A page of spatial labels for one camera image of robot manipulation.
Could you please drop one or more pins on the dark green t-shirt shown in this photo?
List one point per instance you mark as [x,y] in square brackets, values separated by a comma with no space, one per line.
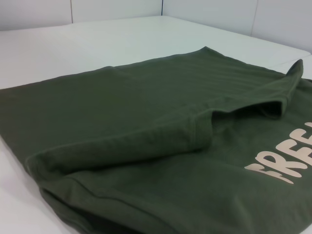
[146,122]

